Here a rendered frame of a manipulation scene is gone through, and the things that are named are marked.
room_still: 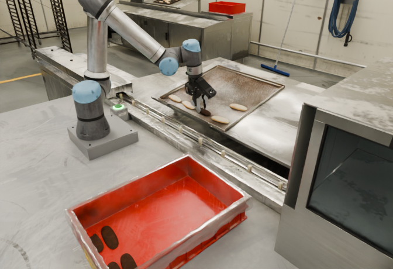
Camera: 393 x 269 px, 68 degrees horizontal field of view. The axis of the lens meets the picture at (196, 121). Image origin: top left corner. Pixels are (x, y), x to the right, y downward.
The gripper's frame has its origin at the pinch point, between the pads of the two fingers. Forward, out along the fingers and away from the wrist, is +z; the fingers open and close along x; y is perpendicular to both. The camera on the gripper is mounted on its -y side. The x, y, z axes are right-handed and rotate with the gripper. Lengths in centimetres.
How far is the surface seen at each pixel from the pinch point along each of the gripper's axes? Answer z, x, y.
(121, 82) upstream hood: -2, 12, 60
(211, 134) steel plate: 8.9, 4.4, -9.7
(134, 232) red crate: -2, 65, -36
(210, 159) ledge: 1.2, 23.3, -28.6
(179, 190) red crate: 2, 42, -31
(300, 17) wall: 70, -347, 146
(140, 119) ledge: 1.2, 24.6, 21.1
